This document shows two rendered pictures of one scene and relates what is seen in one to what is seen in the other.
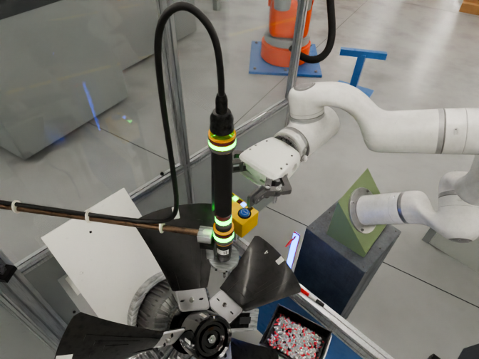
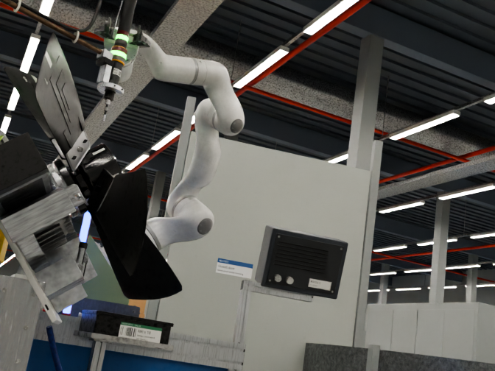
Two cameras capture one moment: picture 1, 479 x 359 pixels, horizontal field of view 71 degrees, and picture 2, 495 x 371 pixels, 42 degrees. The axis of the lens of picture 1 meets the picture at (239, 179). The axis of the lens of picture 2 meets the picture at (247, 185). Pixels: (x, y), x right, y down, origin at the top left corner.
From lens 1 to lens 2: 1.91 m
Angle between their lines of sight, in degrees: 77
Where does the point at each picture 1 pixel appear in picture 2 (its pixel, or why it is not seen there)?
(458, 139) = (203, 65)
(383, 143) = (171, 64)
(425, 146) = (191, 68)
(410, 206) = (157, 221)
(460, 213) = (197, 203)
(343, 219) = (99, 256)
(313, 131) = not seen: hidden behind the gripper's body
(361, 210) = not seen: hidden behind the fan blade
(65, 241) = not seen: outside the picture
